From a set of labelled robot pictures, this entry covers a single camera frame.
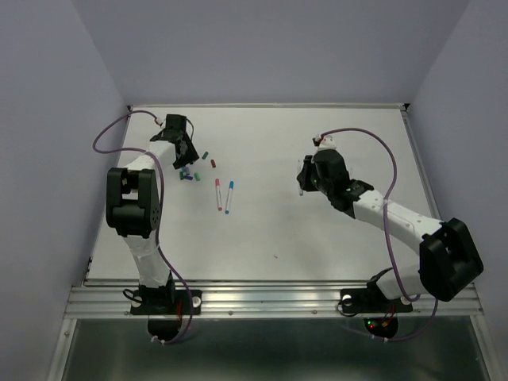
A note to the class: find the aluminium rail frame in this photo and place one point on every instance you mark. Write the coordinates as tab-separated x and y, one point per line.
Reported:
272	270

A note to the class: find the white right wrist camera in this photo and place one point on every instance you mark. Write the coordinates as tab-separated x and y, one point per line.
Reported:
323	143

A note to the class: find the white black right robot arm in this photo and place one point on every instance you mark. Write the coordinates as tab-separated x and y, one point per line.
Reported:
448	258

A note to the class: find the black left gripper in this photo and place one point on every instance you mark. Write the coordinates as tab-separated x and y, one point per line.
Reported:
192	155

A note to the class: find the pink capped marker pen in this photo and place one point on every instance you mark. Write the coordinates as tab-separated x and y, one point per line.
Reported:
218	194

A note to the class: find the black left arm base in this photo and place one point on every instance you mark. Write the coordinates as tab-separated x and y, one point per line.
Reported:
169	311

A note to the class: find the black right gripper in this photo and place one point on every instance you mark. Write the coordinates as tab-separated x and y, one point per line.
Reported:
308	165

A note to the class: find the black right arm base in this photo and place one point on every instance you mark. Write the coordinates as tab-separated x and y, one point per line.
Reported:
380	313

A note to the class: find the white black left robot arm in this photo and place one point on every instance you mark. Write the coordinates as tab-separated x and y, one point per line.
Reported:
134	203

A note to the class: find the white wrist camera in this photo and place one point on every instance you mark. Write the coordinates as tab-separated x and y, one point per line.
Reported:
323	143
159	121

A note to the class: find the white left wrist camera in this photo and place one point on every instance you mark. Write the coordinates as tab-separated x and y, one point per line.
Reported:
159	121

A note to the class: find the blue capped marker pen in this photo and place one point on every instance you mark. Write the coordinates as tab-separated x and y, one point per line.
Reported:
229	197

